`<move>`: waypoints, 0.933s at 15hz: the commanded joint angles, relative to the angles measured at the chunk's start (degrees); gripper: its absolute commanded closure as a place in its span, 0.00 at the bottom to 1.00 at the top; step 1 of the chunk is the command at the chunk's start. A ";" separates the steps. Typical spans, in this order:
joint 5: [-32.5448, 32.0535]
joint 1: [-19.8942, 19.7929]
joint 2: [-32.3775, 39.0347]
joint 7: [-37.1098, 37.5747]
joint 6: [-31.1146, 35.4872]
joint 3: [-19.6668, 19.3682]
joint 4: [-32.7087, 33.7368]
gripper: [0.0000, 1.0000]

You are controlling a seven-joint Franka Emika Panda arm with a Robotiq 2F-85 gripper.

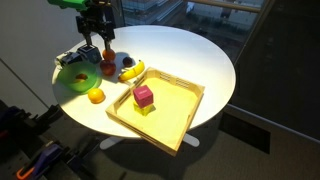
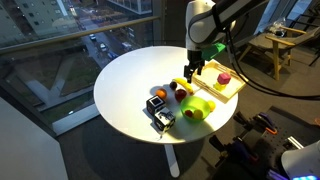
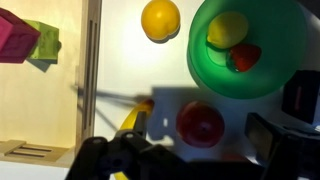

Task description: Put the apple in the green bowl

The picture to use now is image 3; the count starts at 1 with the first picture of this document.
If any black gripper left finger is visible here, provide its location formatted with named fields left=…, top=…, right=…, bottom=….
left=133, top=110, right=148, bottom=138

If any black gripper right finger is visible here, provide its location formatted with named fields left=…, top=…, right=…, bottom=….
left=244, top=112, right=284, bottom=164

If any yellow lemon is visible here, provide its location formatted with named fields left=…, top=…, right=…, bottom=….
left=206, top=10, right=249, bottom=50

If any red strawberry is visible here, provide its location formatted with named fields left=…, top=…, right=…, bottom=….
left=226, top=43, right=263, bottom=73

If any red apple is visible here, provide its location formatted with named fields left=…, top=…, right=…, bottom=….
left=175, top=100, right=226, bottom=149

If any light wooden tray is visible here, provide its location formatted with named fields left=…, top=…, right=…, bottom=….
left=0, top=0, right=103, bottom=168

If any yellow-orange round fruit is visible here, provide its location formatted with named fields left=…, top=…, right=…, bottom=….
left=140, top=0, right=182, bottom=42

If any green translucent bowl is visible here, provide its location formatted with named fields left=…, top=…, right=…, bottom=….
left=186, top=0, right=308, bottom=100

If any lime green cube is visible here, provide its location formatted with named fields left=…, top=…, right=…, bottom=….
left=23, top=19, right=61, bottom=65

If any yellow banana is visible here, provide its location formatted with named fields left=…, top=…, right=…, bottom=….
left=113, top=98, right=155, bottom=180

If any magenta cube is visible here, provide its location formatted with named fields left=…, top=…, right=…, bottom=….
left=0, top=7, right=42, bottom=64

